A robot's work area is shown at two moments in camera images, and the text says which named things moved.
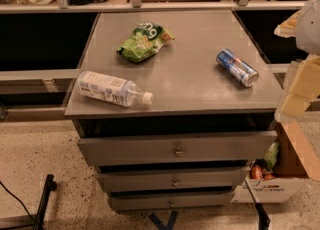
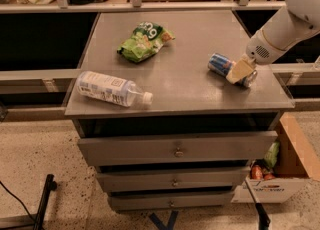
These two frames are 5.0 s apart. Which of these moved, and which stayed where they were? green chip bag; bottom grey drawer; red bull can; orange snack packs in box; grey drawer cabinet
Moved: red bull can
Stayed: orange snack packs in box; green chip bag; grey drawer cabinet; bottom grey drawer
